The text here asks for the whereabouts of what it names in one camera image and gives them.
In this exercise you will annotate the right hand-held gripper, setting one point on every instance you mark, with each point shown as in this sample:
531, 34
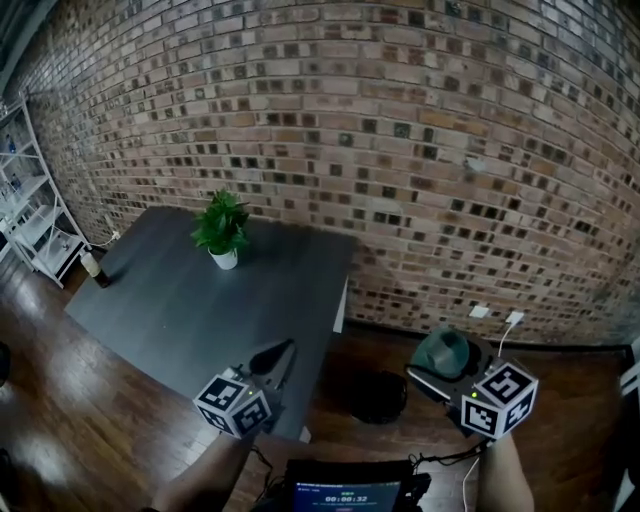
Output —
495, 400

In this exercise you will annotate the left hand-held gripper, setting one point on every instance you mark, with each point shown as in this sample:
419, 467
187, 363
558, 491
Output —
230, 405

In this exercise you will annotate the green glass cup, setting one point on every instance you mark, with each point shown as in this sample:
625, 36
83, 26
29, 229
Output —
442, 352

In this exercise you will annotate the person's left forearm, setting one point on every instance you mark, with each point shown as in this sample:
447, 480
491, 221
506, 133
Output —
205, 475

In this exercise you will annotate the person's right forearm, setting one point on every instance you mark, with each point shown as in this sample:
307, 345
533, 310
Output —
505, 480

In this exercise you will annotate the bottle with yellow liquid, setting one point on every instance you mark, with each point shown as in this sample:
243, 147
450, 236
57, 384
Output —
92, 265

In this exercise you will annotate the white charger plug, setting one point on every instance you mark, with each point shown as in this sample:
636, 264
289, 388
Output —
515, 317

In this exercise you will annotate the black trash bin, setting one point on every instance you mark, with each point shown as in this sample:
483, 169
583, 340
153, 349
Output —
377, 400

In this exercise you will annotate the dark grey table white legs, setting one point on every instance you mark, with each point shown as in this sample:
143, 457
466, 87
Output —
200, 310

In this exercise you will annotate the green plant in white pot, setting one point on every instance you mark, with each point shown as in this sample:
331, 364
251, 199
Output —
225, 259

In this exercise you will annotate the black chest-worn screen device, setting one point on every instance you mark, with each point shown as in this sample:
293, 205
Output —
350, 480

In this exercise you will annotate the white metal shelf rack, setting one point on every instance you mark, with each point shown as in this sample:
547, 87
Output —
57, 252

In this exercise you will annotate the small water bottle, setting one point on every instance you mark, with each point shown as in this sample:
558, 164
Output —
17, 181
11, 145

